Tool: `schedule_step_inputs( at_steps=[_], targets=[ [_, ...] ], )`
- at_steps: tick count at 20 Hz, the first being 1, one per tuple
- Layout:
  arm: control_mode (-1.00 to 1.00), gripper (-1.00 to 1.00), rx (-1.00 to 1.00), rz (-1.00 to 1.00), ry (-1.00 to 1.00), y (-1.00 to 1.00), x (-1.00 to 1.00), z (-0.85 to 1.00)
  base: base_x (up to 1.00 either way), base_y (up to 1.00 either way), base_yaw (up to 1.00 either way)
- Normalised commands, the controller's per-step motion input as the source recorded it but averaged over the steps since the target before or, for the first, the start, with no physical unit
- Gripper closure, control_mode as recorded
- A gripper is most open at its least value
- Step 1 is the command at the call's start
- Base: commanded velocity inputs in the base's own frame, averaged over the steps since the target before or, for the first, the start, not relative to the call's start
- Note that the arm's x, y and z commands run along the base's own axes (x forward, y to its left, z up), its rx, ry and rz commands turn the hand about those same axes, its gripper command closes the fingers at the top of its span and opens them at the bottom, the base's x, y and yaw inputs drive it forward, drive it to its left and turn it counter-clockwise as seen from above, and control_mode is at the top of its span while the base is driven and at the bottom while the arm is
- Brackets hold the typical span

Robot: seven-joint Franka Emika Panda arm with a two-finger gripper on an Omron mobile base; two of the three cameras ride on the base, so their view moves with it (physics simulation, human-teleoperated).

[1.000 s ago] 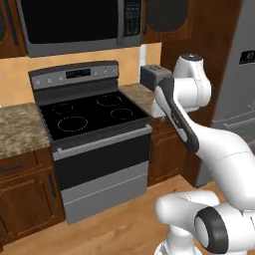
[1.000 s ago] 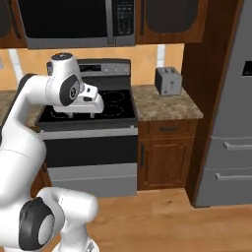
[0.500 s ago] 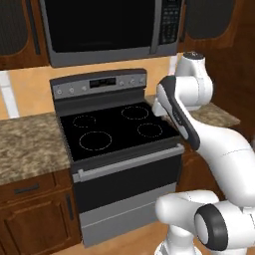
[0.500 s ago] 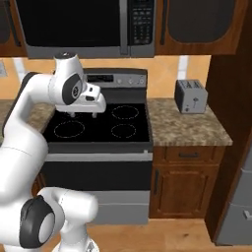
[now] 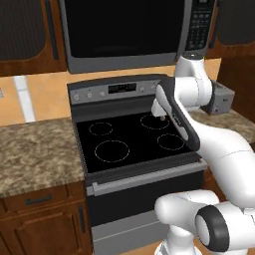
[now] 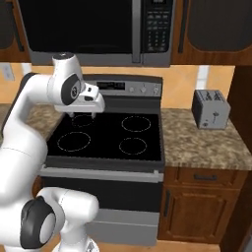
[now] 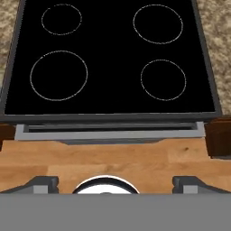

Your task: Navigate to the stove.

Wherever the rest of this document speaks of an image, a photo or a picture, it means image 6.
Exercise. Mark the steel stove knob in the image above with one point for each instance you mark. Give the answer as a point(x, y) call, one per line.
point(132, 89)
point(156, 89)
point(143, 88)

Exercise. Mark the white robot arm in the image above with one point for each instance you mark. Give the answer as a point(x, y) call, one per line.
point(19, 164)

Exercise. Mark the black oven door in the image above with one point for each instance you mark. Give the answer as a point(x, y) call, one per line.
point(131, 195)

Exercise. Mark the white wall socket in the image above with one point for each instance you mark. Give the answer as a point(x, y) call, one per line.
point(6, 72)

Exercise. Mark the brown wall cupboard door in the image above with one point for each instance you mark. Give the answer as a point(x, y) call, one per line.
point(223, 55)
point(10, 54)

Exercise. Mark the silver toaster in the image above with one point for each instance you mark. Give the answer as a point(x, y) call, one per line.
point(210, 110)

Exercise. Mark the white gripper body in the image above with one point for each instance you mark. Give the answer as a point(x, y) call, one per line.
point(82, 106)

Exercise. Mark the steel microwave oven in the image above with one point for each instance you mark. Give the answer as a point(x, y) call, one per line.
point(157, 55)

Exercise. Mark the brown wooden drawer front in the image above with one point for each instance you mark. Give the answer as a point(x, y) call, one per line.
point(183, 177)

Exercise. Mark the dark brown tall cupboard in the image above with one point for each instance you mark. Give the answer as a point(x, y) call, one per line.
point(241, 131)

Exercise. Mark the black microwave door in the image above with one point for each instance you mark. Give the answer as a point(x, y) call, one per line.
point(82, 26)

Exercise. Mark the steel stove bottom drawer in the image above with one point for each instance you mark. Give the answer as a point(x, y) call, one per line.
point(131, 228)

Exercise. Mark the steel stove with black hob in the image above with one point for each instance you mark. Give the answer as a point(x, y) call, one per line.
point(131, 154)

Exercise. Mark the brown base cupboard door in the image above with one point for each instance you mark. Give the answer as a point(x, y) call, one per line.
point(200, 213)

